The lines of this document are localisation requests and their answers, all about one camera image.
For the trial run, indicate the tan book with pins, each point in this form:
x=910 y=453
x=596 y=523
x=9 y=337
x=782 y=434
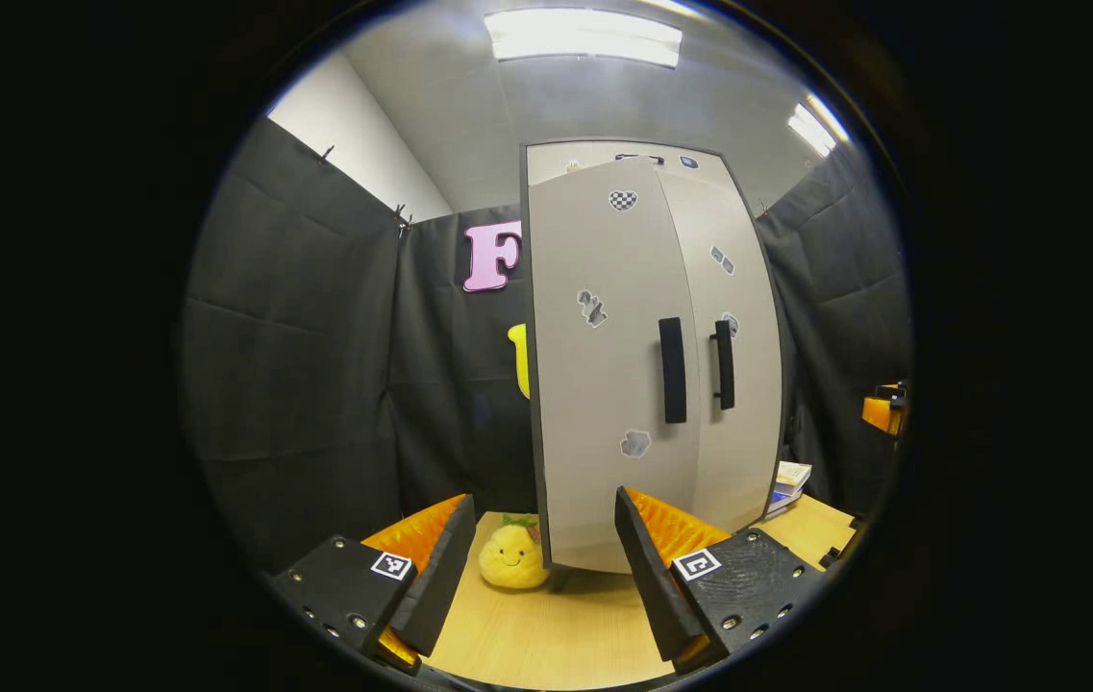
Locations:
x=794 y=476

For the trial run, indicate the black backdrop cloth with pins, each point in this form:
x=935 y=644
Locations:
x=296 y=365

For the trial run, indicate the grey shoe cabinet door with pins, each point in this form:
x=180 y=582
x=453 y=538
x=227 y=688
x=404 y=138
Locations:
x=584 y=404
x=748 y=432

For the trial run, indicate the small ceiling light panel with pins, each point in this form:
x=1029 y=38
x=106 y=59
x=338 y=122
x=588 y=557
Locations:
x=813 y=125

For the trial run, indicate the grey shoe cabinet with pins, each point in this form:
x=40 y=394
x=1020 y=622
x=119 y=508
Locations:
x=556 y=159

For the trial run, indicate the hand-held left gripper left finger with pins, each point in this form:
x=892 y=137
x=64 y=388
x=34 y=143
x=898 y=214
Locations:
x=440 y=577

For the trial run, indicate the blue book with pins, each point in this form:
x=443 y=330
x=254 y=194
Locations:
x=780 y=505

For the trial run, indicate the large ceiling light panel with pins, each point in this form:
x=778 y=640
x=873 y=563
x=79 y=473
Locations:
x=584 y=38

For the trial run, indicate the yellow plush toy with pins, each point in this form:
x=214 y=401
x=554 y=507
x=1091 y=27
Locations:
x=512 y=557

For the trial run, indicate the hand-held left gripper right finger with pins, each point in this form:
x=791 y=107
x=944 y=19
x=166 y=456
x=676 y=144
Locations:
x=650 y=586

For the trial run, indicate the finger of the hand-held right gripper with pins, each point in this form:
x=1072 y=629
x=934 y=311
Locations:
x=882 y=415

